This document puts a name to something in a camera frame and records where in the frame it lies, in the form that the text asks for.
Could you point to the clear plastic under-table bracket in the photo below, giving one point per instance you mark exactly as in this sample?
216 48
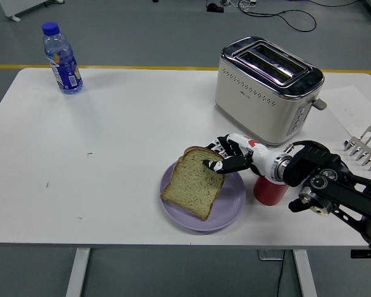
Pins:
270 255

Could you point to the black table control panel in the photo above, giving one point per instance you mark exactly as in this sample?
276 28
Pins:
366 253

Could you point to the black floor device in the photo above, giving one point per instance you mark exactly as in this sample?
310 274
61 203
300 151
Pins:
214 7

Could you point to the silver metal toast rack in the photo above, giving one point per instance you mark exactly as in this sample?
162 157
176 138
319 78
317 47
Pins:
366 148

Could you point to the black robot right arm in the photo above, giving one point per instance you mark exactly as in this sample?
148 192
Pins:
337 188

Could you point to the slice of bread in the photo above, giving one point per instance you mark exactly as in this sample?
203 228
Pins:
193 185

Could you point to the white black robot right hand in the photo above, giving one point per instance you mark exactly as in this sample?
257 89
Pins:
261 156

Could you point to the grey toaster lever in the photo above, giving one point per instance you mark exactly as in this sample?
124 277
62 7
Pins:
320 104

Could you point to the white table leg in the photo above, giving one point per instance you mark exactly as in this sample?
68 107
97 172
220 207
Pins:
78 272
304 272

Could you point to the cream and chrome toaster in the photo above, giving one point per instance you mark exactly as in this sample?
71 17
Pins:
253 102

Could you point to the clear water bottle blue cap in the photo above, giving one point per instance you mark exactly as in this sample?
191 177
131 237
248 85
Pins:
65 69

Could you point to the red mug white inside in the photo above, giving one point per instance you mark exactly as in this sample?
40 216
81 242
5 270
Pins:
267 193

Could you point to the white floor stand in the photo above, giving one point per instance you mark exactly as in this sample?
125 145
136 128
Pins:
21 7

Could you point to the lilac round plate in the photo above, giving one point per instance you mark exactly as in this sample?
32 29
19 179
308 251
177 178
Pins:
232 207

